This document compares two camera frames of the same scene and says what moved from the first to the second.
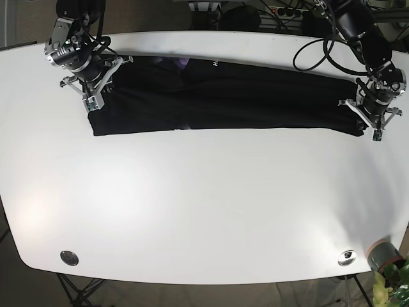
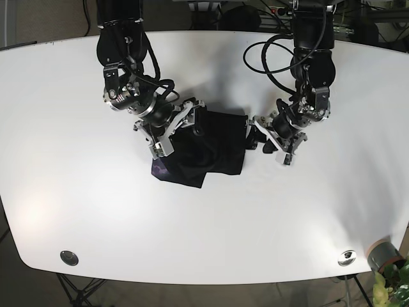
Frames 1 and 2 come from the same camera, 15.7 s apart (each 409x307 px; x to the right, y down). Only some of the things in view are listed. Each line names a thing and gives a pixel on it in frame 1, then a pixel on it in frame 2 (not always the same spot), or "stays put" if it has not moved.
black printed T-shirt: [144, 94] -> [214, 143]
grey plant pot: [383, 252] stays put
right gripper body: [374, 97] -> [285, 129]
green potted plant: [392, 290] stays put
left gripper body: [92, 64] -> [160, 119]
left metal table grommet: [69, 258] stays put
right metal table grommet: [346, 258] stays put
